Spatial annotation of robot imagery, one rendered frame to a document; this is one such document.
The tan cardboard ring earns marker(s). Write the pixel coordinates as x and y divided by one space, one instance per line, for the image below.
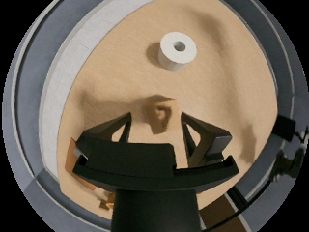
110 200

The brown clipboard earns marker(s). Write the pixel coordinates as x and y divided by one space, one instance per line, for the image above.
72 157

